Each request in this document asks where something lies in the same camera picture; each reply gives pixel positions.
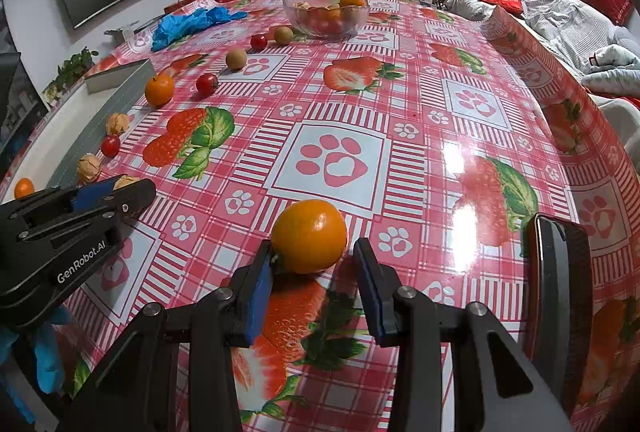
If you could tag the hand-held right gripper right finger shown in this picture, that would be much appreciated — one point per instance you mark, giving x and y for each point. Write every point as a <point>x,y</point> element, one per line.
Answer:
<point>372,307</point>

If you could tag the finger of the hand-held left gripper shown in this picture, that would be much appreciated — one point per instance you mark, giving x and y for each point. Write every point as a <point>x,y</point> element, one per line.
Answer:
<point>92,194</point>
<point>135,199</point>

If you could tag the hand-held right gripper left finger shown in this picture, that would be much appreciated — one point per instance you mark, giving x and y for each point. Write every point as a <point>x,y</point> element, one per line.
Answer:
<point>257,297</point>

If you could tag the large orange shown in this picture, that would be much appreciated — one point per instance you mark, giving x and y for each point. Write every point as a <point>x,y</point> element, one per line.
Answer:
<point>310,234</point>

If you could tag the medium orange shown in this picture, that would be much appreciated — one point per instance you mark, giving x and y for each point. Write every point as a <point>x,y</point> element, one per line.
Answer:
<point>159,89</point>

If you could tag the clear glass bowl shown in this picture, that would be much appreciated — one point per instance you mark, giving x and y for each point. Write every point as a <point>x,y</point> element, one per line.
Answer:
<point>292,20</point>

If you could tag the person's left hand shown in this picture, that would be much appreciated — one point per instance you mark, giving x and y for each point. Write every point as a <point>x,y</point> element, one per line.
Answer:
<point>45,352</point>

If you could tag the walnut lower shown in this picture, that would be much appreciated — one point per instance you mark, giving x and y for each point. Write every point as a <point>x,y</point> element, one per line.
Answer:
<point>89,167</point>

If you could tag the walnut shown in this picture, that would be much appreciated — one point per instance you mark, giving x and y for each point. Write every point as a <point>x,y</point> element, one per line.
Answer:
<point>118,123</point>
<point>89,167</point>

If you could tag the red cherry tomato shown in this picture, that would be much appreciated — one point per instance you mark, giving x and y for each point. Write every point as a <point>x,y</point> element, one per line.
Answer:
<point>258,41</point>
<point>206,84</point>
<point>110,145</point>

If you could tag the grey ribbed panel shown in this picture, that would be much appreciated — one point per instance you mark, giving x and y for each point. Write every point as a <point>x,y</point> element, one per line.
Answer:
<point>90,126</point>

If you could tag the small orange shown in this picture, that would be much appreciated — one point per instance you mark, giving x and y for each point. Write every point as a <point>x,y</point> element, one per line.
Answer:
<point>23,188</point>

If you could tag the grey flat box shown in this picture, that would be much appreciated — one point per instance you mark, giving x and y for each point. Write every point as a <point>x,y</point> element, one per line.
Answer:
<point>120,74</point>

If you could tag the green potted plant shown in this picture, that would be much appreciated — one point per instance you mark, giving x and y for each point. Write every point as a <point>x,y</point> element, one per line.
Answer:
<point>75,66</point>

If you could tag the brown round longan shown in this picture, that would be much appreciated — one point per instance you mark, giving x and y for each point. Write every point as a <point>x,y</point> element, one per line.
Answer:
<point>283,35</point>
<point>236,59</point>

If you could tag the black chair backrest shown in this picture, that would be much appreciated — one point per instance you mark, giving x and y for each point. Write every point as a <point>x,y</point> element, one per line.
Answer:
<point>555,282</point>

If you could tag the pile of blue gloves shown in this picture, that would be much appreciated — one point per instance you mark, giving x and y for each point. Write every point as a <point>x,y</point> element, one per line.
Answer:
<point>195,24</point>

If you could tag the husked physalis cluster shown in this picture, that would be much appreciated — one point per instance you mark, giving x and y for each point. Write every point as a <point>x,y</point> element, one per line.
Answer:
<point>302,6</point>

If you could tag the pile of cherry tomatoes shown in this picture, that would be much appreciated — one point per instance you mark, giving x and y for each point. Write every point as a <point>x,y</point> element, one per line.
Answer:
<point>325,21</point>

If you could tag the red cloth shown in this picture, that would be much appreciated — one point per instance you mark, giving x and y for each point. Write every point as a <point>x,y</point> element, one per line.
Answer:
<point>500,0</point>

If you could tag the grey blanket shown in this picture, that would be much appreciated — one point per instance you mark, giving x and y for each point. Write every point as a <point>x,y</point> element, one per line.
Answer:
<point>565,19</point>

